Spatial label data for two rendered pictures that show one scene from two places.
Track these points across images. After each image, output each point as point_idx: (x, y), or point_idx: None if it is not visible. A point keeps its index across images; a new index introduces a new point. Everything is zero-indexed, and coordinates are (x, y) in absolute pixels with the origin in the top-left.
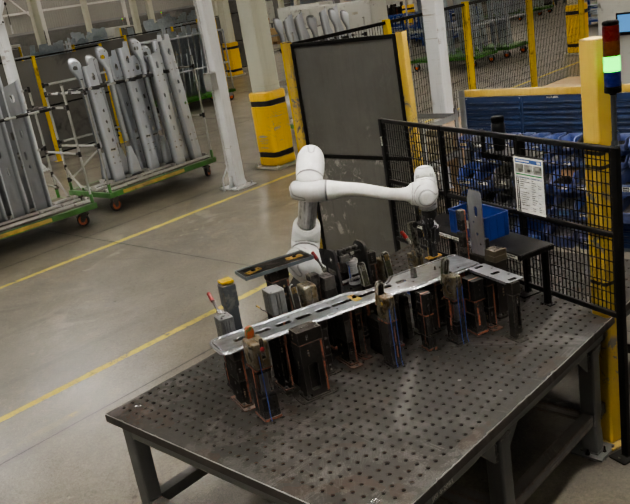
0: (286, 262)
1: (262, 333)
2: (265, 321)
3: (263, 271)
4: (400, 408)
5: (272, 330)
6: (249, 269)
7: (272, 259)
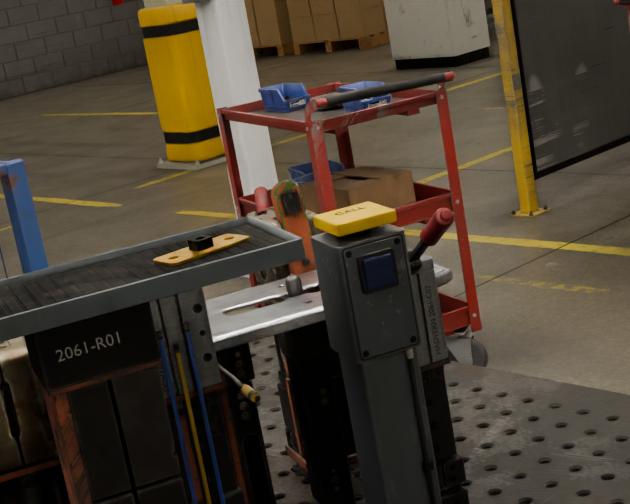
0: (12, 294)
1: (257, 297)
2: (235, 328)
3: (155, 240)
4: None
5: (220, 306)
6: (220, 258)
7: (67, 304)
